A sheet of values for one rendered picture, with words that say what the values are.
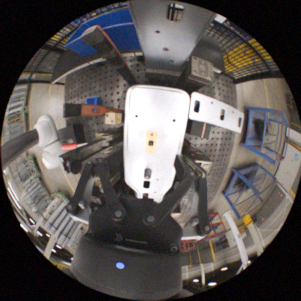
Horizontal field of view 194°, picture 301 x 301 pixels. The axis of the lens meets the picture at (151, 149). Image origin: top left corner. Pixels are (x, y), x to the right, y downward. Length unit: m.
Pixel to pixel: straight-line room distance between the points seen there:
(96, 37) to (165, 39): 0.16
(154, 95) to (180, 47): 0.17
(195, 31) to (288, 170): 7.91
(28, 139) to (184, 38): 0.73
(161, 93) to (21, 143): 0.70
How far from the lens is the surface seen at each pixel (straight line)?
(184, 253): 8.03
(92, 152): 0.25
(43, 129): 0.71
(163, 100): 0.31
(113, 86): 0.72
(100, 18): 0.53
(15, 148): 0.62
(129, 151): 0.34
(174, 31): 0.22
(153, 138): 0.31
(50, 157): 0.74
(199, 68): 0.32
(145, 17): 0.20
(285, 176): 8.04
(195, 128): 0.36
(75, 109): 0.20
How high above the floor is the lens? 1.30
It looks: 69 degrees down
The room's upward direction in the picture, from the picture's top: 173 degrees counter-clockwise
